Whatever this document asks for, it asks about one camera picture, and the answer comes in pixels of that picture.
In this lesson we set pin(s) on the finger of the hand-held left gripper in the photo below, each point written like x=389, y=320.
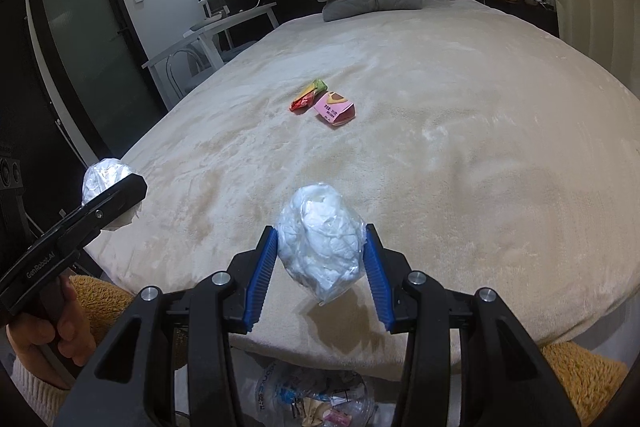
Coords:
x=120, y=199

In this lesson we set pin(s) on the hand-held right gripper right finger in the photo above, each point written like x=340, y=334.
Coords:
x=380, y=282

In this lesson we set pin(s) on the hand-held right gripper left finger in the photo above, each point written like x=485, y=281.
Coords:
x=260, y=282

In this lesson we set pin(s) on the small clear plastic bag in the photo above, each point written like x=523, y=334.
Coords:
x=102, y=177

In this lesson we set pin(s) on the large clear plastic bag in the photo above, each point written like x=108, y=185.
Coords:
x=320, y=237

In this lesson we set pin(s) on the clear plastic trash bag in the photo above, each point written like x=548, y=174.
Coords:
x=310, y=387

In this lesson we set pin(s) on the pink paper box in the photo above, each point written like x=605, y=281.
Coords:
x=332, y=107

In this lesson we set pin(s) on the person's left forearm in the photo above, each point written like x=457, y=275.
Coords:
x=35, y=399

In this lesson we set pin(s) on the person's left hand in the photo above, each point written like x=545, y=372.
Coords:
x=70, y=332

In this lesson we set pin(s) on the mustard plush cloth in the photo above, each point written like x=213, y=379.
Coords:
x=585, y=372
x=100, y=297

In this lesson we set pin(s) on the chair with grey cushion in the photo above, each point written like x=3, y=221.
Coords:
x=192, y=79

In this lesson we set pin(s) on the beige plush blanket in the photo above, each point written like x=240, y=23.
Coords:
x=450, y=132

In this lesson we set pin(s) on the dark frosted glass door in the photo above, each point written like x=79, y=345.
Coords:
x=85, y=32

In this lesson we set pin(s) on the red green snack wrapper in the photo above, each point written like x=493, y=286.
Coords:
x=306, y=97

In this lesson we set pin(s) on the white metal chair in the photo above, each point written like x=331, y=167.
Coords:
x=212, y=4

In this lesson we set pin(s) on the white table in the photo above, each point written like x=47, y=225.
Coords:
x=235, y=14

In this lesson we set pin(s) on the grey pillow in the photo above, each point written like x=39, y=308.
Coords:
x=370, y=7

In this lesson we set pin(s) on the black bedside table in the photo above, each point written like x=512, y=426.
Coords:
x=540, y=17

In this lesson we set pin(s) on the cream curtains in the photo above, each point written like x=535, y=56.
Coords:
x=590, y=7

